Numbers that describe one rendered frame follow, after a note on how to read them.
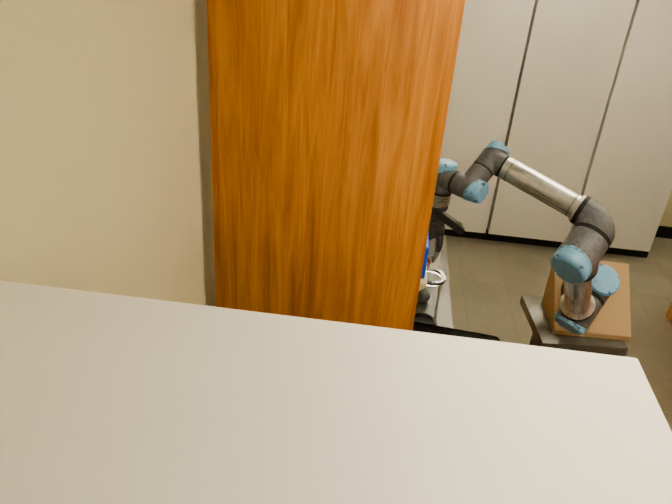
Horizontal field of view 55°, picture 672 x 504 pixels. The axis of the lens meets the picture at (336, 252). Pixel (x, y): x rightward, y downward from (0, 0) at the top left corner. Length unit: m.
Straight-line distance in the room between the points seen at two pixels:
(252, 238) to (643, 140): 3.86
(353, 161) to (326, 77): 0.19
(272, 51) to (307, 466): 0.97
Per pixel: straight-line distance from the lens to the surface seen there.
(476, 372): 0.60
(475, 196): 2.04
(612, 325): 2.63
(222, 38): 1.35
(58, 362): 0.61
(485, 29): 4.56
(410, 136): 1.35
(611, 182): 5.07
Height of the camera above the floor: 2.36
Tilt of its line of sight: 30 degrees down
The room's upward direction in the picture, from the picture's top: 5 degrees clockwise
